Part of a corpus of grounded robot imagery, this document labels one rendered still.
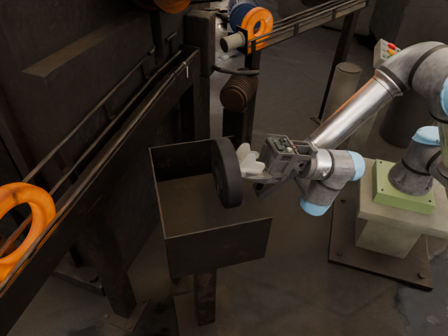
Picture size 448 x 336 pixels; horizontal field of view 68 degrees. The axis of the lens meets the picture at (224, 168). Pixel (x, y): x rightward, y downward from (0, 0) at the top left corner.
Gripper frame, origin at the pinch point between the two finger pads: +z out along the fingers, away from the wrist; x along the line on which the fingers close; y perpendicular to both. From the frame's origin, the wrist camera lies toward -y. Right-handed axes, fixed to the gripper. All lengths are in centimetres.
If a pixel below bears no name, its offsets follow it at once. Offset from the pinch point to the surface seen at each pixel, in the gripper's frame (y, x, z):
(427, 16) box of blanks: 23, -156, -200
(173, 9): 16, -49, 7
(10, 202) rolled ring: -7.9, 3.2, 40.2
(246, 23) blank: 9, -79, -29
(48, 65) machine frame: 5.5, -24.9, 36.5
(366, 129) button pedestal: -24, -64, -106
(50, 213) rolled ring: -16.2, -1.6, 34.5
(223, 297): -68, -5, -22
